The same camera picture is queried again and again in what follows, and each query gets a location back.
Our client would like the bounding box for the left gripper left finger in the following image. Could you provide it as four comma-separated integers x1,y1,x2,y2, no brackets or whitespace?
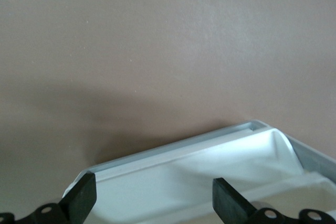
61,172,97,224

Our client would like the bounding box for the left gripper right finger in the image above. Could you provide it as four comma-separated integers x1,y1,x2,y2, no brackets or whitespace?
212,177,259,224

